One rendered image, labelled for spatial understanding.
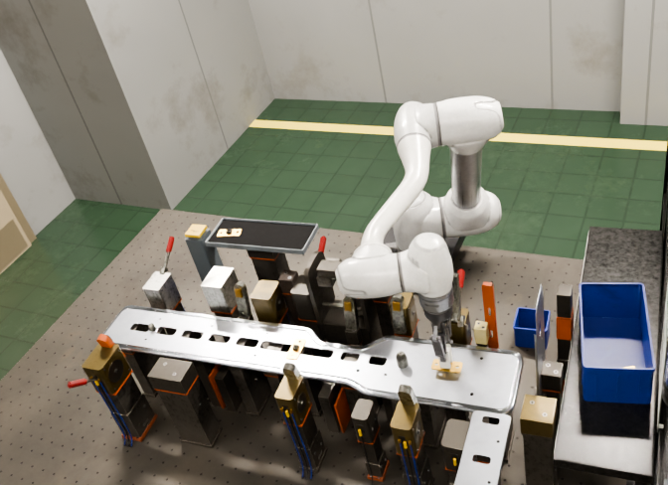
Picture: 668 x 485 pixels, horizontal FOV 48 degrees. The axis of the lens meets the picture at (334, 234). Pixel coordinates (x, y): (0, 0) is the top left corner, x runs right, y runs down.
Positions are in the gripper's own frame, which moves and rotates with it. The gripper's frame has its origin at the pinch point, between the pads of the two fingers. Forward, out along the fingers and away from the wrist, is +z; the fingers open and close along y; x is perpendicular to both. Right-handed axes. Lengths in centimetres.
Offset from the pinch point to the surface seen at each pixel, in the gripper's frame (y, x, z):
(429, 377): 3.3, -4.3, 6.0
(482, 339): -10.8, 7.9, 3.3
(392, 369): 2.4, -15.7, 6.0
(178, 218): -94, -156, 36
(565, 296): -13.8, 30.3, -13.6
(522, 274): -75, 7, 36
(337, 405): 5.5, -35.1, 23.3
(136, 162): -185, -253, 68
